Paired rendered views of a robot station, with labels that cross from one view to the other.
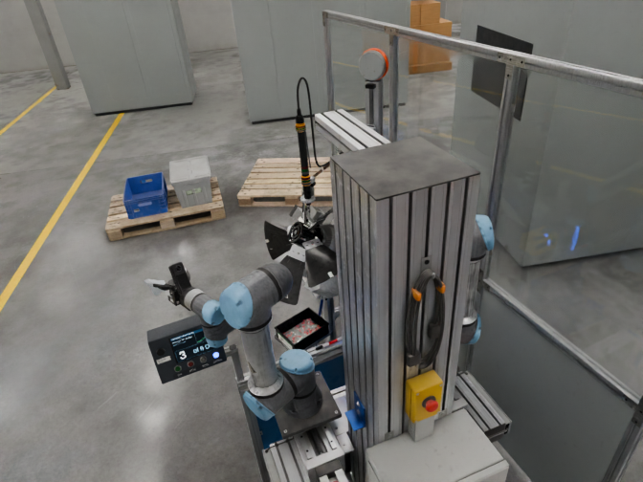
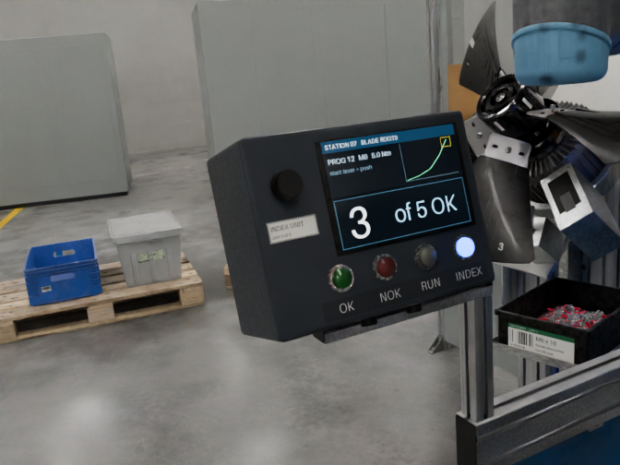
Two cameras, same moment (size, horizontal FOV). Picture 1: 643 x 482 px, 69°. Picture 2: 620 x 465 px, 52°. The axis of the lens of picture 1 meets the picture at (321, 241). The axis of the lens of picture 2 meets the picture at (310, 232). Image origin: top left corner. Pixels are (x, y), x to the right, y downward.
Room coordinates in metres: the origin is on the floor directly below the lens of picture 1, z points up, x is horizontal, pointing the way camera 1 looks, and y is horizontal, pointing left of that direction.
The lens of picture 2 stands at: (0.70, 0.67, 1.31)
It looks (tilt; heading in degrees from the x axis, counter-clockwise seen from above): 14 degrees down; 355
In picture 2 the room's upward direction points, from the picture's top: 5 degrees counter-clockwise
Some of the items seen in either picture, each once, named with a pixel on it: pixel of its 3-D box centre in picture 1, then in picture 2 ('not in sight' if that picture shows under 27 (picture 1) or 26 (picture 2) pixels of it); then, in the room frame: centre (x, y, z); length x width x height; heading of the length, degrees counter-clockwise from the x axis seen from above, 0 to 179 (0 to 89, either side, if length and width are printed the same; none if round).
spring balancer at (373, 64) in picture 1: (373, 64); not in sight; (2.55, -0.35, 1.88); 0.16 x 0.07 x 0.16; 56
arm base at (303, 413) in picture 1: (300, 392); not in sight; (1.13, 0.12, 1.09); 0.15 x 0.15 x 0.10
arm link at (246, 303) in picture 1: (259, 350); not in sight; (1.04, 0.22, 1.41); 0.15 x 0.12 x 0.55; 134
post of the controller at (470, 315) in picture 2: (236, 362); (476, 344); (1.42, 0.41, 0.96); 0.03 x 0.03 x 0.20; 21
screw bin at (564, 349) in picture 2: (301, 330); (569, 319); (1.71, 0.13, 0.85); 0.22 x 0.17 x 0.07; 126
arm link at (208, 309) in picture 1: (209, 310); not in sight; (1.23, 0.40, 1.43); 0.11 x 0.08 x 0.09; 44
